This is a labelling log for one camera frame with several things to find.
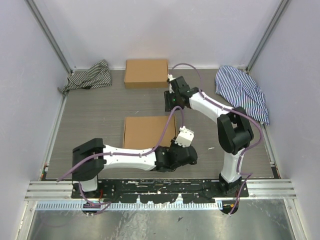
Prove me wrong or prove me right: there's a cardboard box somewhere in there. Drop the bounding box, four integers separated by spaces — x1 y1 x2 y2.
124 59 168 89
122 116 178 150

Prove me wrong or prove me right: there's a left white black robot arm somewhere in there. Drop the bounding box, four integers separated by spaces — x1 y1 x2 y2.
71 138 198 199

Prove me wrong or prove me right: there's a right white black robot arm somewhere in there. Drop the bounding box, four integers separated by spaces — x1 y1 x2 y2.
164 74 254 198

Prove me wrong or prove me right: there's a folded cardboard box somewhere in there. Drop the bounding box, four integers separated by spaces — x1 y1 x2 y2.
124 59 168 89

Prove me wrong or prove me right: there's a blue white striped cloth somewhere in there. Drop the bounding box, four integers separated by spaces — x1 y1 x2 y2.
215 65 270 125

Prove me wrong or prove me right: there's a grey striped cloth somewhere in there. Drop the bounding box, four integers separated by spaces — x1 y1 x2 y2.
57 59 112 97

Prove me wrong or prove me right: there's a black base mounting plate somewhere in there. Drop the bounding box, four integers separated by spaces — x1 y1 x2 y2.
84 179 239 204

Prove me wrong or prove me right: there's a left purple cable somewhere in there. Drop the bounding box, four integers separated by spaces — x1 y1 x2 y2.
56 105 187 216

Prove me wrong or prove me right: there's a purple cable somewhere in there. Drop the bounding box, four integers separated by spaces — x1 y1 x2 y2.
171 62 263 216
56 105 187 216

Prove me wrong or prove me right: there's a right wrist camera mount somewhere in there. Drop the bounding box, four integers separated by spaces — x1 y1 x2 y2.
167 74 175 93

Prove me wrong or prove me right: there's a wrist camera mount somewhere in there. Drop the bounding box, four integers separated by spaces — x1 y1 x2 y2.
174 126 195 148
167 74 175 93

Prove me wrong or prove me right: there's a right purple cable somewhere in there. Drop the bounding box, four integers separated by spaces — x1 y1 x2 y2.
171 62 263 216

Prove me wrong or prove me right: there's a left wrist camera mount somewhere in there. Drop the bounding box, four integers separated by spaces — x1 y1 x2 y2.
174 126 195 148

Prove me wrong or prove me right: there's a left aluminium corner post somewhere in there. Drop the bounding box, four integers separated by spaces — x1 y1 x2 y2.
25 0 73 74

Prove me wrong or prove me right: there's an aluminium corner post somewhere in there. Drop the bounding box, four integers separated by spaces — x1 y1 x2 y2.
25 0 73 74
245 0 291 74

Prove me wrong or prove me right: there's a slotted cable duct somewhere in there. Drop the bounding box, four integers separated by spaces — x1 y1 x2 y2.
35 200 223 211

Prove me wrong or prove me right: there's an aluminium front rail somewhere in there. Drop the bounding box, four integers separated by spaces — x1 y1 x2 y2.
24 178 297 201

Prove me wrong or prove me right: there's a right aluminium corner post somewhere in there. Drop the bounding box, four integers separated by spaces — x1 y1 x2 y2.
245 0 291 74

